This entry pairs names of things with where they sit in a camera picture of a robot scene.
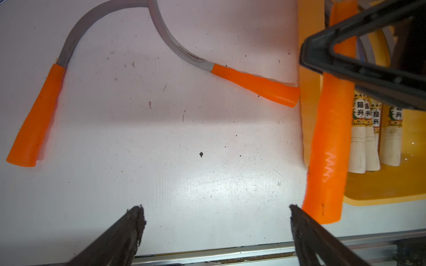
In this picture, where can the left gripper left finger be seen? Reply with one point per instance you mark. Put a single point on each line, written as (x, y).
(118, 245)

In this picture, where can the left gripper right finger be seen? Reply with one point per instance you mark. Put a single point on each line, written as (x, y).
(314, 244)

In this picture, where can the yellow plastic tray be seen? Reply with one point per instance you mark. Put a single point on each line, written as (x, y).
(406, 182)

